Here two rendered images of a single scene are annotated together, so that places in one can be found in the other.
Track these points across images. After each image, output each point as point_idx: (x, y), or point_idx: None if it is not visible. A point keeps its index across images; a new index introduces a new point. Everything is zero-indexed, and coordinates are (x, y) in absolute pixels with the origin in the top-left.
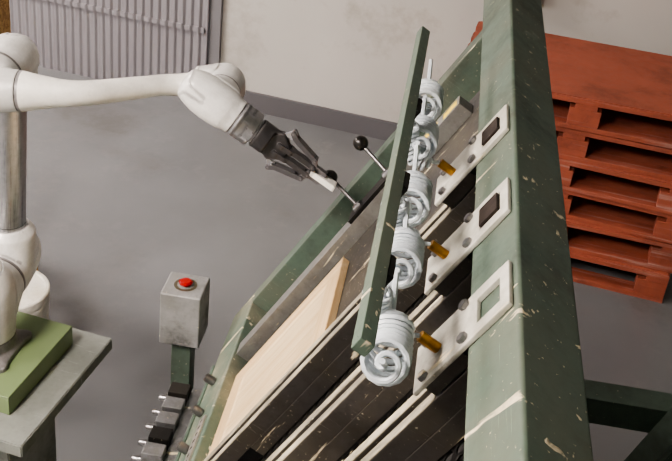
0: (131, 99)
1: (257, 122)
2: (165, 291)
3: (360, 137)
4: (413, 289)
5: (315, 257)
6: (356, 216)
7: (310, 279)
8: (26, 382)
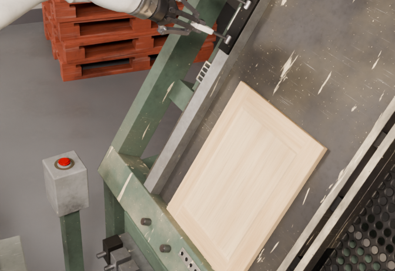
0: (24, 13)
1: None
2: (56, 176)
3: None
4: None
5: (160, 97)
6: (232, 47)
7: (201, 110)
8: None
